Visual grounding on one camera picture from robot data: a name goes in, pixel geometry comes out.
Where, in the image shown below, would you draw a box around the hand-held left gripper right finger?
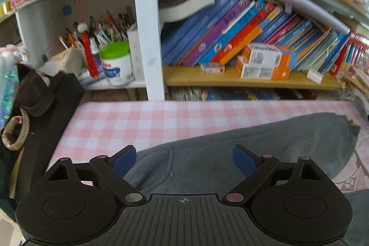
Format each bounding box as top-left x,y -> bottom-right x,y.
226,144 -> 333,203

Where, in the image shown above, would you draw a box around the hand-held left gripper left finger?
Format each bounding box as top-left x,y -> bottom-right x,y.
46,145 -> 146,205

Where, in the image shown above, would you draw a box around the grey pants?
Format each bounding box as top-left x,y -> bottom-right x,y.
122,112 -> 369,246

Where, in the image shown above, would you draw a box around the pink checked table mat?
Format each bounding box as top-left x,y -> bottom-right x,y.
46,100 -> 369,192

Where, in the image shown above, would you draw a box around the row of thin books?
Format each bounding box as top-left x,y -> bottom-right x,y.
167,86 -> 320,101

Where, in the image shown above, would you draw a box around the white tub green lid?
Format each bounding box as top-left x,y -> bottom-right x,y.
99,41 -> 135,86

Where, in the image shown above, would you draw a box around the small red white box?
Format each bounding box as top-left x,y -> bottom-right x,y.
200,62 -> 226,74

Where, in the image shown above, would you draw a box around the wooden shelf board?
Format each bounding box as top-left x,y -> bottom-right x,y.
163,64 -> 342,90

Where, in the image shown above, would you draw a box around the white carton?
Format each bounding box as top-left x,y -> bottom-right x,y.
127,23 -> 145,82

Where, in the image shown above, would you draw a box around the beige wristwatch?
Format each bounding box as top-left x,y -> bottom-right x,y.
1,116 -> 31,150

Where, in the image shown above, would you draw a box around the white charger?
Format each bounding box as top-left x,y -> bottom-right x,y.
306,70 -> 324,83

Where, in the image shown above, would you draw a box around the red tassel ornament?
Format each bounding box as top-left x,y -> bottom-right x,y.
76,21 -> 100,78

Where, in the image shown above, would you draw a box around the cream cloth bag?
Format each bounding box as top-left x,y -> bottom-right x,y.
37,47 -> 87,76

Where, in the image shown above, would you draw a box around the row of colourful books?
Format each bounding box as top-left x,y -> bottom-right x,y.
161,0 -> 369,76

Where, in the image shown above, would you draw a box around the bunch of pens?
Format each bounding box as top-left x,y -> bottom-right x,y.
59,5 -> 136,50

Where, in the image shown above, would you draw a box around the clear plastic bag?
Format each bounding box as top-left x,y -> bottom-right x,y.
0,44 -> 21,127

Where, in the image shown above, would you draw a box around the thick dark-cover book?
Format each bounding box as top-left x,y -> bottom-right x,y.
158,0 -> 216,23

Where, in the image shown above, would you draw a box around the white shelf post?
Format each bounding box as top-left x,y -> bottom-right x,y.
132,0 -> 165,101

